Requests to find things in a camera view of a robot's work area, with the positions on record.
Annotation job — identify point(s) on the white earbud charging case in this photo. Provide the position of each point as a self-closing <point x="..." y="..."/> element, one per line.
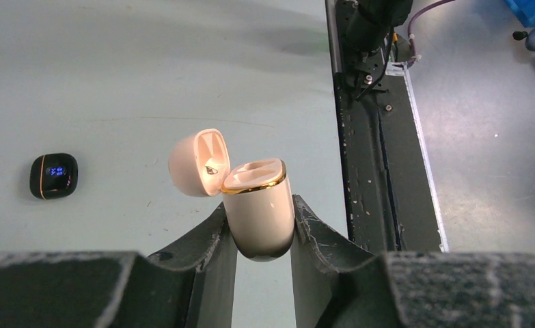
<point x="256" y="196"/>

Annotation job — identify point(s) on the blue bin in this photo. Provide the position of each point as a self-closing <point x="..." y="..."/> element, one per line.
<point x="524" y="10"/>

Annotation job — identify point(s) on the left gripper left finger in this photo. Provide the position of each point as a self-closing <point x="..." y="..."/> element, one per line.
<point x="189" y="283"/>

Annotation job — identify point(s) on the black earbud charging case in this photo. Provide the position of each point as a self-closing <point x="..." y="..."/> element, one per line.
<point x="53" y="176"/>

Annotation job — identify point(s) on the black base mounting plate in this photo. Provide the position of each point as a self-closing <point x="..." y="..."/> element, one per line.
<point x="389" y="190"/>

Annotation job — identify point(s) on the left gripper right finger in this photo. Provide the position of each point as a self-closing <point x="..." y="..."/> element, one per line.
<point x="336" y="283"/>

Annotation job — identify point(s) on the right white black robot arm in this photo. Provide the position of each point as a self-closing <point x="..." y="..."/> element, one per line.
<point x="372" y="21"/>

